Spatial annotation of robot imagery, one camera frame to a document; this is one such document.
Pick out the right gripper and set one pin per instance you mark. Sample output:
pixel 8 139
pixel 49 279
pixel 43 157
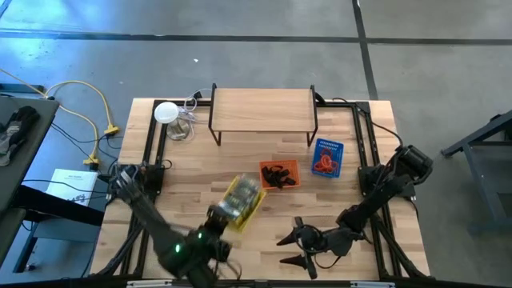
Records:
pixel 324 242

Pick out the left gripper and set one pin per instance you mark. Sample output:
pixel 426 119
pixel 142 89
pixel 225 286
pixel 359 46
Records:
pixel 218 219

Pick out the yellow Crayola crayons box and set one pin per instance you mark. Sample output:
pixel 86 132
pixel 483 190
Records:
pixel 250 184
pixel 234 209
pixel 245 193

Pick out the yellow plastic basket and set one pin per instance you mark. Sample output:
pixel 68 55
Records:
pixel 247 222

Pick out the small black rubber band loop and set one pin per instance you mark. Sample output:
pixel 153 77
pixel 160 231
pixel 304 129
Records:
pixel 267 172

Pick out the black cup foreground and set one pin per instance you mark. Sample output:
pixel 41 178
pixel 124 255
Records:
pixel 282 174

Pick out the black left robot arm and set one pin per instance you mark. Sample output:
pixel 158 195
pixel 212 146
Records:
pixel 152 220

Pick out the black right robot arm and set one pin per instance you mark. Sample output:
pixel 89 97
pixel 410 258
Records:
pixel 380 196

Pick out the black side desk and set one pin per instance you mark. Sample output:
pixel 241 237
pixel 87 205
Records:
pixel 36 136

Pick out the orange plastic basket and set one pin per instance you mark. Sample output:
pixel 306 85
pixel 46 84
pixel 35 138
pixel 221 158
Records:
pixel 280 162

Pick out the blue plastic basket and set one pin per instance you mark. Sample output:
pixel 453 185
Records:
pixel 341 154

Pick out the wooden shelf riser black legs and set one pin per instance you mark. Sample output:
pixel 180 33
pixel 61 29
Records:
pixel 262 110

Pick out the white mushroom lamp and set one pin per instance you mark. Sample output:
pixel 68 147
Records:
pixel 166 112

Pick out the white paper manual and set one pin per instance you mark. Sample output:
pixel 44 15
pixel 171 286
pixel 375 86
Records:
pixel 68 186

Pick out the dark grey metal table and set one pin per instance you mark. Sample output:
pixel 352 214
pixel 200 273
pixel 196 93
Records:
pixel 478 188

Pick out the black grey work glove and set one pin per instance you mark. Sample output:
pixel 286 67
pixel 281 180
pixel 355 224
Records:
pixel 18 128

